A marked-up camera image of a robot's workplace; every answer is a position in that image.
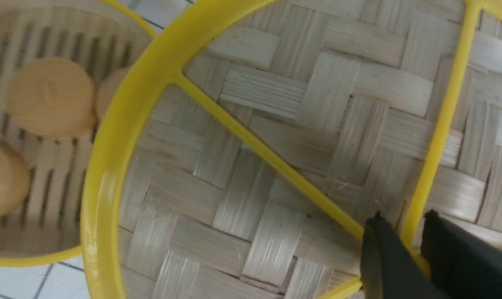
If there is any tan round bun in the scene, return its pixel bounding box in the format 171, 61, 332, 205
6, 57, 96, 139
0, 143, 31, 217
95, 67, 130, 122

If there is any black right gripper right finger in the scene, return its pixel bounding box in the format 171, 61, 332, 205
421, 211, 502, 299

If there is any yellow woven steamer lid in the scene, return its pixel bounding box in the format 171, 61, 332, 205
82, 0, 502, 299

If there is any bamboo steamer basket base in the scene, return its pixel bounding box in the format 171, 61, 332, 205
0, 0, 156, 267

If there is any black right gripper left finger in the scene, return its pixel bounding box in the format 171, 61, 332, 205
360, 212, 448, 299

